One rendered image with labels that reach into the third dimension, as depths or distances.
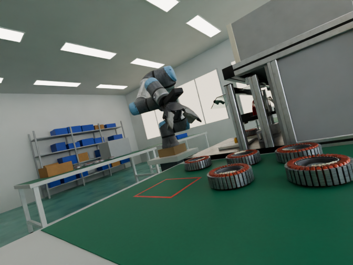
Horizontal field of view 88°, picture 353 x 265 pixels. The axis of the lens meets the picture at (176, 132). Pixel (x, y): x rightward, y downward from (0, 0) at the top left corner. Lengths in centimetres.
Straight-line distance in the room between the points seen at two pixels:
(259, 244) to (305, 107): 55
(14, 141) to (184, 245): 697
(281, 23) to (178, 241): 82
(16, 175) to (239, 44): 678
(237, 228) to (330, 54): 60
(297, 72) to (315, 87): 7
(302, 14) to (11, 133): 706
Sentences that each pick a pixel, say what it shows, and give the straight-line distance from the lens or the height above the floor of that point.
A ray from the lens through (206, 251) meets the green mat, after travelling 28.
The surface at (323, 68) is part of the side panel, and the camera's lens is 75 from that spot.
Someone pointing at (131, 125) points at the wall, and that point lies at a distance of 901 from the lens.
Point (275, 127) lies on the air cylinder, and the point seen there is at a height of 80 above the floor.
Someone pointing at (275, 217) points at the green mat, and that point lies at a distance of 33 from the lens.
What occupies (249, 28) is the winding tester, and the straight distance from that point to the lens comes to 93.
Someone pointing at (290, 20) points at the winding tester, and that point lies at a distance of 90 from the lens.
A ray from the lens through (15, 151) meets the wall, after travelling 712.
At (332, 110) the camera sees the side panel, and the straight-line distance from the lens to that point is 75.
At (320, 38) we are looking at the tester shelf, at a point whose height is 108.
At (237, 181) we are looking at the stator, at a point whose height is 77.
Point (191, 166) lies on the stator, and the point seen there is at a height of 77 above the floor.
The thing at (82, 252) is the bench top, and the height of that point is 75.
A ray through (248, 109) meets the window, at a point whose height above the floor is 109.
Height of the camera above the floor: 91
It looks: level
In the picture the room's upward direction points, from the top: 14 degrees counter-clockwise
